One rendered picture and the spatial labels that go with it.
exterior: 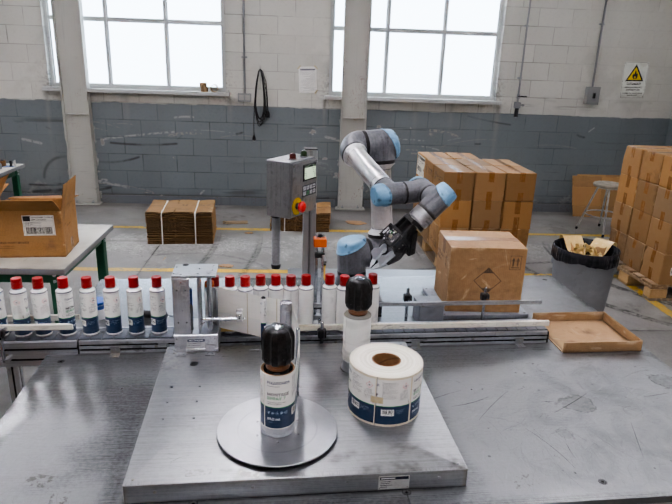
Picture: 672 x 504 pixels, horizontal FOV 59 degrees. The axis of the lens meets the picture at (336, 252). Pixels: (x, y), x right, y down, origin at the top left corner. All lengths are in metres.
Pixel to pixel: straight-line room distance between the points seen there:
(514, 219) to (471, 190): 0.48
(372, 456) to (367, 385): 0.18
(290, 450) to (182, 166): 6.20
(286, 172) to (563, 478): 1.18
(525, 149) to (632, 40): 1.71
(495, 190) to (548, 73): 2.73
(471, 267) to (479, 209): 3.01
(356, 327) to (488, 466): 0.53
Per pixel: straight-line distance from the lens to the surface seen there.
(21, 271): 3.25
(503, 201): 5.45
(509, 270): 2.44
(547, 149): 7.93
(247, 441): 1.57
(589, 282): 4.33
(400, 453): 1.57
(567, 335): 2.44
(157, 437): 1.64
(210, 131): 7.39
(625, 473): 1.77
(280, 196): 1.99
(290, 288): 2.05
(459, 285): 2.41
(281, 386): 1.50
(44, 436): 1.81
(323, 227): 6.39
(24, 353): 2.25
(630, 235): 5.80
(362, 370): 1.60
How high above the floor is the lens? 1.81
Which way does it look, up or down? 18 degrees down
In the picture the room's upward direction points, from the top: 2 degrees clockwise
